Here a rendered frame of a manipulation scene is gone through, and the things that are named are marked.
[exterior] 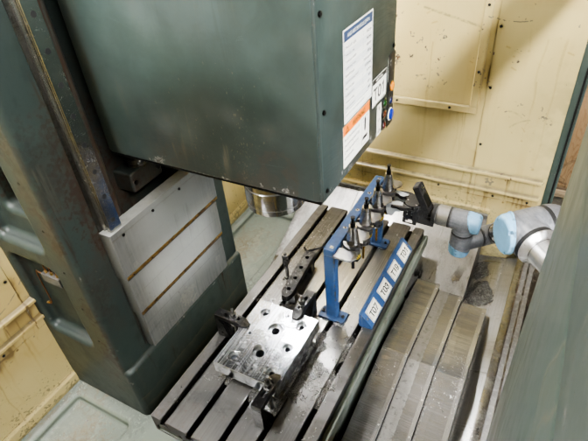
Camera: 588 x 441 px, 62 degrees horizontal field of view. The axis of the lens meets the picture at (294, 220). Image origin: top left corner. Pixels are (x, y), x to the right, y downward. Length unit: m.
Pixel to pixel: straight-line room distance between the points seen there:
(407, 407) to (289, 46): 1.26
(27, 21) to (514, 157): 1.74
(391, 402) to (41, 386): 1.28
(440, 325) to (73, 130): 1.46
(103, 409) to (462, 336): 1.40
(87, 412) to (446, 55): 1.95
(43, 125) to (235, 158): 0.48
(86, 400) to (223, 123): 1.40
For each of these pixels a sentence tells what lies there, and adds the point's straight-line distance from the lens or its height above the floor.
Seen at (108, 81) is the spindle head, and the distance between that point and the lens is 1.29.
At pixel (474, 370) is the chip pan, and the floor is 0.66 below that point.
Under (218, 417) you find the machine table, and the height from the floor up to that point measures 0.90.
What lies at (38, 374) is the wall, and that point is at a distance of 2.09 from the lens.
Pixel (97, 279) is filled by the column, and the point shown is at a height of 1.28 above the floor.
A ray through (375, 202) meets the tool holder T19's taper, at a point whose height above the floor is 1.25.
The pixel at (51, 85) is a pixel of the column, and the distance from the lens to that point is 1.30.
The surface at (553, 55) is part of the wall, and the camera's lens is 2.00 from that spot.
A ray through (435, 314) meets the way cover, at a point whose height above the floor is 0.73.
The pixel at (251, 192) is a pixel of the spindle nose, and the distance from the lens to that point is 1.23.
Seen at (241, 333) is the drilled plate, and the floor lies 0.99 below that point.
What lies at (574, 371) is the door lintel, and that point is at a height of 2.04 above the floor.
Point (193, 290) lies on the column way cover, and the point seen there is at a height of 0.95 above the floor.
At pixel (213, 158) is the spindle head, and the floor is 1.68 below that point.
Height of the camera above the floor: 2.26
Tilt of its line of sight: 38 degrees down
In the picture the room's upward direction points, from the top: 6 degrees counter-clockwise
